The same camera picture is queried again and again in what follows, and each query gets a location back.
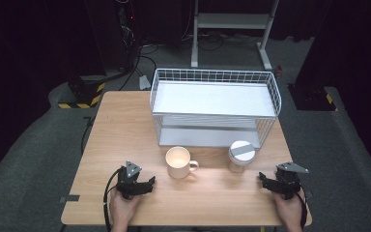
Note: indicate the person's left hand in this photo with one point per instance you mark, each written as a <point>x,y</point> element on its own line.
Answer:
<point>122,209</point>

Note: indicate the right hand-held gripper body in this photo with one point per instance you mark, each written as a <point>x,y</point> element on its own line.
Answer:
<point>288,182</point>

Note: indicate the person's right hand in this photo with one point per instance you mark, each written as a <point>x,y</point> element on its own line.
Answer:
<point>288,211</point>

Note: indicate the white metal stand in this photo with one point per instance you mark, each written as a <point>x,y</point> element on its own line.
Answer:
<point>233,21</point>

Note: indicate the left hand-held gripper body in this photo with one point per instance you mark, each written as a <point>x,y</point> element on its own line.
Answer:
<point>128,183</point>

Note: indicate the glass jar with white lid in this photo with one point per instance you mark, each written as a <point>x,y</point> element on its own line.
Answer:
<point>241,154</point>

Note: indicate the grey tape strip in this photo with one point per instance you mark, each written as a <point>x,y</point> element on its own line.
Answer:
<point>71,198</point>

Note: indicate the yellow black striped base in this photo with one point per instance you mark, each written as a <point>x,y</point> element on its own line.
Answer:
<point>83,93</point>
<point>315,98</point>

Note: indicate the dark equipment tower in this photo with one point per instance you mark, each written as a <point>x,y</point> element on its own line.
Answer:
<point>112,32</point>

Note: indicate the cream ceramic mug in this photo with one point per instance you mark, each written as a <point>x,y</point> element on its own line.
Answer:
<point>178,162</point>

